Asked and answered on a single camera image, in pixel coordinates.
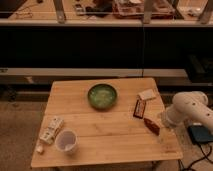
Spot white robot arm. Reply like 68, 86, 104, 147
161, 91, 213, 134

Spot green ceramic bowl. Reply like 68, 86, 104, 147
87, 84, 117, 110

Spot white ceramic cup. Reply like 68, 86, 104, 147
55, 130, 77, 155

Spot wooden table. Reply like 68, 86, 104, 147
31, 78, 183, 168

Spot dark red snack packet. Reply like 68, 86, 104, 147
133, 99, 146, 119

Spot small white sponge block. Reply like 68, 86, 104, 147
139, 89, 156, 101

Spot long shelf bench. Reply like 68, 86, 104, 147
0, 68, 187, 77

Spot white snack packet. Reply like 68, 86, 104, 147
39, 117, 64, 145

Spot small white wrapped candy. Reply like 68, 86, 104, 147
36, 144, 44, 154

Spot blue box on floor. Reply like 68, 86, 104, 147
187, 125, 213, 144

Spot black cable on floor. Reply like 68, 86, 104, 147
178, 143, 213, 171

